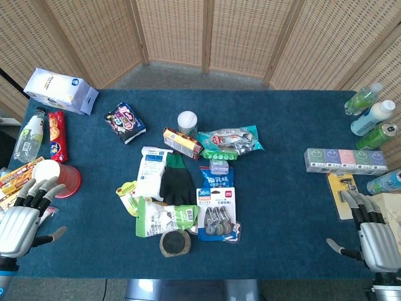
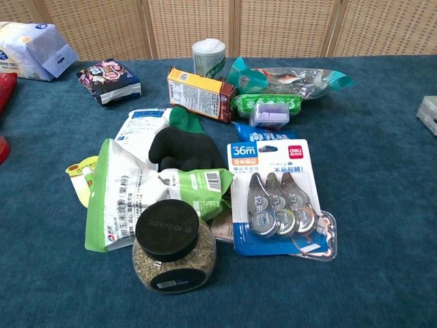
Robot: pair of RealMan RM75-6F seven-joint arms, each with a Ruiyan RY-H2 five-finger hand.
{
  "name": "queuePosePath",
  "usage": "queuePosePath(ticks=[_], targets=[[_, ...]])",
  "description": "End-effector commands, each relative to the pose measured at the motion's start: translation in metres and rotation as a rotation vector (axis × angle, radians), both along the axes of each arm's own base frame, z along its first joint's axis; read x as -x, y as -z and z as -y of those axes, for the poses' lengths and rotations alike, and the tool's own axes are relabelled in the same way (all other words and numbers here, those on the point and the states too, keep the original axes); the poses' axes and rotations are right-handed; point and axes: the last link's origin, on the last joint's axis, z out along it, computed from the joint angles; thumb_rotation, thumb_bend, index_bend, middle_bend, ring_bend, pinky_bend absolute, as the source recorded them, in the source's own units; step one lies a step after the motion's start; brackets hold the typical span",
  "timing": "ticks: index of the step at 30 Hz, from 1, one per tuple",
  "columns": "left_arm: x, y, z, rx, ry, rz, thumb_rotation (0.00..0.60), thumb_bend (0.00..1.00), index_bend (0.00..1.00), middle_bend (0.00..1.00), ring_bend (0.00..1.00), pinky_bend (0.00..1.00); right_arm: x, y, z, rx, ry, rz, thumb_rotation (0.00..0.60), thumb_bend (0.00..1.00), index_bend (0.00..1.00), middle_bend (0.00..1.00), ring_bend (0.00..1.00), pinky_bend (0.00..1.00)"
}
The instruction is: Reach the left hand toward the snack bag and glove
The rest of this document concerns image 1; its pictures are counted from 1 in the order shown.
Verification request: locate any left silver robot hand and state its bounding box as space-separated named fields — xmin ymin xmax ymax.
xmin=0 ymin=176 xmax=68 ymax=259

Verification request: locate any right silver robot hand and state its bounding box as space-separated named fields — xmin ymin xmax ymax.
xmin=326 ymin=189 xmax=401 ymax=273

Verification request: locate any white wet wipes pack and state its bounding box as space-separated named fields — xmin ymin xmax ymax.
xmin=133 ymin=145 xmax=174 ymax=202

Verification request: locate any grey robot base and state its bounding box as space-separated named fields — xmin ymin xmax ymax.
xmin=124 ymin=278 xmax=261 ymax=301

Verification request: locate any small clear plastic wrapper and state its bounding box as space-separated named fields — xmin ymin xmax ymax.
xmin=39 ymin=206 xmax=60 ymax=226

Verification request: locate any yellow red snack box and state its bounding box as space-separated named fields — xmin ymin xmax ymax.
xmin=0 ymin=156 xmax=46 ymax=213

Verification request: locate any beige cardboard box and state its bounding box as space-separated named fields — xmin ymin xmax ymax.
xmin=370 ymin=192 xmax=401 ymax=242

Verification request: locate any red paper cup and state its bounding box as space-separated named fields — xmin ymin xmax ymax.
xmin=32 ymin=159 xmax=83 ymax=199

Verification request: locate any yellow razor card pack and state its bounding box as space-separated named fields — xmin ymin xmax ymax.
xmin=326 ymin=172 xmax=358 ymax=221

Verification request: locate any clear bottle with green label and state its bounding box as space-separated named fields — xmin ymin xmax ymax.
xmin=13 ymin=107 xmax=46 ymax=163

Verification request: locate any multicolour pocket tissue multipack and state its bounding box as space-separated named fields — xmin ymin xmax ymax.
xmin=304 ymin=147 xmax=390 ymax=176

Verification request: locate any red biscuit roll pack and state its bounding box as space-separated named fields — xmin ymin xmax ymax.
xmin=48 ymin=110 xmax=69 ymax=164

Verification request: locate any green drink can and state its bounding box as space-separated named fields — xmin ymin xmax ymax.
xmin=356 ymin=122 xmax=398 ymax=151

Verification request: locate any blue table cloth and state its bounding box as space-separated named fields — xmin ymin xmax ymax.
xmin=8 ymin=88 xmax=391 ymax=280

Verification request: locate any yellow green small card pack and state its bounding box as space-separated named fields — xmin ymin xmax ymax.
xmin=116 ymin=181 xmax=139 ymax=217

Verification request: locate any white blue drink bottle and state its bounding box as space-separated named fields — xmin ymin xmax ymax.
xmin=350 ymin=99 xmax=397 ymax=137

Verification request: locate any large white tissue pack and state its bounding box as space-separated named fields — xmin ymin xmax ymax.
xmin=23 ymin=67 xmax=100 ymax=116

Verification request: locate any green clear spray bottle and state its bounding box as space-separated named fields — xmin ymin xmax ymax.
xmin=344 ymin=82 xmax=383 ymax=116

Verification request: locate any green white pouch bag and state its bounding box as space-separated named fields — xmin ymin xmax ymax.
xmin=135 ymin=196 xmax=201 ymax=238

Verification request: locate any dark snack bag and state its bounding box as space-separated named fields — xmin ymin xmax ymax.
xmin=104 ymin=101 xmax=147 ymax=145

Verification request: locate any blue correction tape card pack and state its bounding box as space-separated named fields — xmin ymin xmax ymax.
xmin=196 ymin=187 xmax=242 ymax=242

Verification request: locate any dark green work glove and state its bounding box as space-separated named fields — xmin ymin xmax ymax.
xmin=159 ymin=153 xmax=197 ymax=207

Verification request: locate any blue milk candy bag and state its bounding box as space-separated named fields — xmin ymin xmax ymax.
xmin=199 ymin=166 xmax=235 ymax=190

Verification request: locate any small purple box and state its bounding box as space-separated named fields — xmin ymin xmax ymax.
xmin=209 ymin=159 xmax=229 ymax=175

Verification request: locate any teal snack bag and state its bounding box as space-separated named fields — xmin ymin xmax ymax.
xmin=196 ymin=125 xmax=264 ymax=155

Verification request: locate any green gum blister pack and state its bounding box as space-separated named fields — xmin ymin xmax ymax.
xmin=202 ymin=149 xmax=241 ymax=161

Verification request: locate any brown yellow cookie box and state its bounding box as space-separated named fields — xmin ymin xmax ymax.
xmin=162 ymin=127 xmax=204 ymax=161

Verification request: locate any white lidded round can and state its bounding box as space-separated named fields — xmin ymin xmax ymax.
xmin=177 ymin=110 xmax=199 ymax=138

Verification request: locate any woven folding screen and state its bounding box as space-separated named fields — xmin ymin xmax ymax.
xmin=0 ymin=0 xmax=401 ymax=170

